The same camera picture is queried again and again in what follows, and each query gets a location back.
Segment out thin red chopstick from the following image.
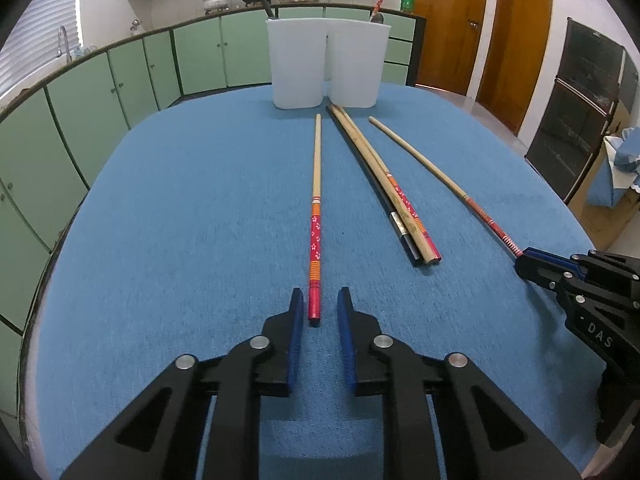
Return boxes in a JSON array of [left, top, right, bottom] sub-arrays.
[[368, 116, 523, 258]]

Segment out plain bamboo chopstick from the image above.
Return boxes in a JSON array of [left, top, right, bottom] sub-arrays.
[[328, 104, 436, 266]]

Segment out orange red floral chopstick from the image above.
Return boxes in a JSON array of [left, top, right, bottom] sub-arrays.
[[335, 104, 444, 265]]

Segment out red floral bamboo chopstick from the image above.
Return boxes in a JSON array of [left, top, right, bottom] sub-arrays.
[[307, 114, 322, 326]]

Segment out green kitchen base cabinets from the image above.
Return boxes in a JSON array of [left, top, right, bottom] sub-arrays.
[[0, 1, 426, 421]]

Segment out cardboard box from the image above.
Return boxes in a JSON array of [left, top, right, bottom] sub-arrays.
[[568, 120, 639, 250]]

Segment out blue white cloth bundle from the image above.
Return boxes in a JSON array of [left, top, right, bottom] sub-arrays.
[[587, 127, 640, 208]]

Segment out brown wooden door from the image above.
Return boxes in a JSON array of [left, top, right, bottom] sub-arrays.
[[414, 0, 486, 94], [476, 0, 552, 134]]

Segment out black oven cabinet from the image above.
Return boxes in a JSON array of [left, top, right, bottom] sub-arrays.
[[525, 18, 639, 203]]

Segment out white double utensil holder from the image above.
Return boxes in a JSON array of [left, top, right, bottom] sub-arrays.
[[266, 18, 390, 110]]

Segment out chrome sink faucet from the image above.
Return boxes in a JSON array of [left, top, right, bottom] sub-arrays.
[[58, 25, 72, 64]]

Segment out window blinds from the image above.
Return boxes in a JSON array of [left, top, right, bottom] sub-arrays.
[[1, 0, 80, 94]]

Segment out white cooking pot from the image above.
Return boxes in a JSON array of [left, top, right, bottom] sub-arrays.
[[203, 0, 229, 14]]

